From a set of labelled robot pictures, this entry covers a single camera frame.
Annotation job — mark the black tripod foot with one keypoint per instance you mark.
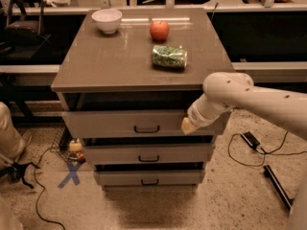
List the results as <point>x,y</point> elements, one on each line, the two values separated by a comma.
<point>16,173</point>

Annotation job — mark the person leg beige trousers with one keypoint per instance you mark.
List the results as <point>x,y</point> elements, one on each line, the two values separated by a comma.
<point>12,144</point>

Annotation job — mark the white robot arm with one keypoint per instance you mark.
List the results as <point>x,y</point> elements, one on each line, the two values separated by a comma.
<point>223,91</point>

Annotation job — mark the green crushed soda can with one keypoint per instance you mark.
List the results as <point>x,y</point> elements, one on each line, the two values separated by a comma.
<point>169,57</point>

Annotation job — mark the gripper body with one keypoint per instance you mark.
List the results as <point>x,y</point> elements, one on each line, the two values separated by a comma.
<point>196,116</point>

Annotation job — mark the black power adapter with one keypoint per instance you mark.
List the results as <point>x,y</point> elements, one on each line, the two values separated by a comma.
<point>250,139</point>

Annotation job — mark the grey drawer cabinet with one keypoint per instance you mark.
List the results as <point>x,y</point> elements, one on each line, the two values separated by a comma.
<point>115,72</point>

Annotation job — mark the drawer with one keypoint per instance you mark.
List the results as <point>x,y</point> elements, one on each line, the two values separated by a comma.
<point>149,178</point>
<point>147,154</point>
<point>124,124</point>

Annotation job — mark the black chair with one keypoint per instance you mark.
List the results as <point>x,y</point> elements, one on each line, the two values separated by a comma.
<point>23,37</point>

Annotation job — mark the black metal stand leg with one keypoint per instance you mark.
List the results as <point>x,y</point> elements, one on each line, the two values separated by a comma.
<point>278,187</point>

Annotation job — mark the small bottle on floor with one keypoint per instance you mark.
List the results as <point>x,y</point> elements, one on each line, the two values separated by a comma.
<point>75,151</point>

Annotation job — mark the blue tape cross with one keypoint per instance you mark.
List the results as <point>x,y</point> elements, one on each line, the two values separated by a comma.
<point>72,175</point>

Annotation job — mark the red apple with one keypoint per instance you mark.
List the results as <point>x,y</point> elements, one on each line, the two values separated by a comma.
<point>159,30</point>

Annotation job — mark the white bowl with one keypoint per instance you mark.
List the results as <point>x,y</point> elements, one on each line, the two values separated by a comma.
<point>107,20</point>

